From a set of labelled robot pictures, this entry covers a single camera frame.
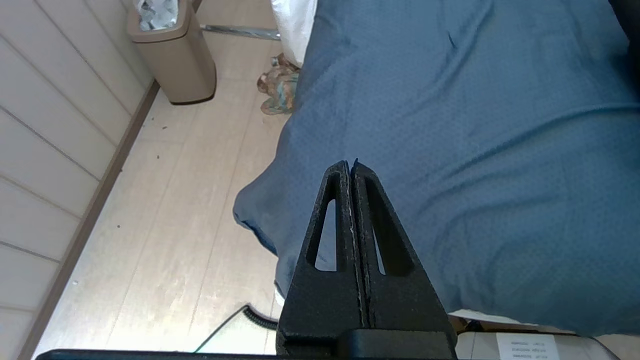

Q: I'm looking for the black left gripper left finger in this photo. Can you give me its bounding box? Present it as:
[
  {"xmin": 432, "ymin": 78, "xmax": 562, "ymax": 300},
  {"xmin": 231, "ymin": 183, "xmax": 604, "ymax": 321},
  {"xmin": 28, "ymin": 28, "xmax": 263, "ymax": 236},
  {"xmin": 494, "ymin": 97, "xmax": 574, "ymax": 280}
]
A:
[{"xmin": 276, "ymin": 160, "xmax": 370, "ymax": 351}]

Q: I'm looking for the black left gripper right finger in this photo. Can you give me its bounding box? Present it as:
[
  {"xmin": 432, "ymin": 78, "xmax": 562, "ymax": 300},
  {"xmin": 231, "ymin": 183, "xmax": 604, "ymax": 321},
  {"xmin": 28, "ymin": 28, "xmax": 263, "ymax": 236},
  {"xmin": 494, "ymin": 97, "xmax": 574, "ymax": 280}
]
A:
[{"xmin": 351, "ymin": 159, "xmax": 457, "ymax": 351}]

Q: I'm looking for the white robot base chassis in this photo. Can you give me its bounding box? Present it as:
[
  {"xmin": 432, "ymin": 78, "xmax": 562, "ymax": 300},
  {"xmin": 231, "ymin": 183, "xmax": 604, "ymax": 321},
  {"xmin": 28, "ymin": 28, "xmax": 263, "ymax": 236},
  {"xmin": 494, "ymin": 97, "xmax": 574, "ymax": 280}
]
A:
[{"xmin": 449, "ymin": 309, "xmax": 622, "ymax": 360}]

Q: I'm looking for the white printed label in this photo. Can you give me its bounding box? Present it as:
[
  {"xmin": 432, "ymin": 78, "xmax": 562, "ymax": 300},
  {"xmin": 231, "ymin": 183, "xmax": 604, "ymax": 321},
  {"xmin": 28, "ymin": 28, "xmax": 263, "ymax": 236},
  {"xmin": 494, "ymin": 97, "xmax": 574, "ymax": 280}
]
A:
[{"xmin": 496, "ymin": 333, "xmax": 561, "ymax": 360}]

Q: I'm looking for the blue bed sheet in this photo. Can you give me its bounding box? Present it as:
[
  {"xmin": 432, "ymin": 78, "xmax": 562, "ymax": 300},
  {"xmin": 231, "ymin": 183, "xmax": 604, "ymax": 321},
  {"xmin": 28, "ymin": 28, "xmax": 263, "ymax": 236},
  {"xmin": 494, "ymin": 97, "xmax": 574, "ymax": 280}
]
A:
[{"xmin": 232, "ymin": 0, "xmax": 640, "ymax": 337}]

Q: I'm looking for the brown trash bin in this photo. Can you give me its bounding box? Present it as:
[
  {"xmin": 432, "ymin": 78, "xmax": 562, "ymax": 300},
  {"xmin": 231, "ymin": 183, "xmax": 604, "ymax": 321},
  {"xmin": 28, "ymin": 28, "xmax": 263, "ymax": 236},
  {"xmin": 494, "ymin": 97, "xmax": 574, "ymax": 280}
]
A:
[{"xmin": 126, "ymin": 0, "xmax": 218, "ymax": 106}]

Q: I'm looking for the thin metal rod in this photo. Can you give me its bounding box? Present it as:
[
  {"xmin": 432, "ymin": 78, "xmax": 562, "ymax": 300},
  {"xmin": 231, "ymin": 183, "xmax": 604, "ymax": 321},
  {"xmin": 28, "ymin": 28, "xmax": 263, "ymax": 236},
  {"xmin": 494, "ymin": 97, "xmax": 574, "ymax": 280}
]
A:
[{"xmin": 200, "ymin": 24, "xmax": 282, "ymax": 41}]

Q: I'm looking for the white plastic bin bag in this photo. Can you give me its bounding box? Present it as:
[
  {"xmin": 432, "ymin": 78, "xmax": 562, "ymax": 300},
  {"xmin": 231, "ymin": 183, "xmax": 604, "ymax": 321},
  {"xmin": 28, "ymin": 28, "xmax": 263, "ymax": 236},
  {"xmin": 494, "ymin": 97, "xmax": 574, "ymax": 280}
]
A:
[{"xmin": 136, "ymin": 0, "xmax": 180, "ymax": 32}]

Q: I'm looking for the black floor cable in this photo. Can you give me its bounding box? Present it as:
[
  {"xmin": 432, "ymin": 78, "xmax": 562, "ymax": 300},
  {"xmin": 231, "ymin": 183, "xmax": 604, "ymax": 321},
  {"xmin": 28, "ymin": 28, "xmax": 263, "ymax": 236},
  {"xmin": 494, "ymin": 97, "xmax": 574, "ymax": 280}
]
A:
[{"xmin": 194, "ymin": 302, "xmax": 279, "ymax": 354}]

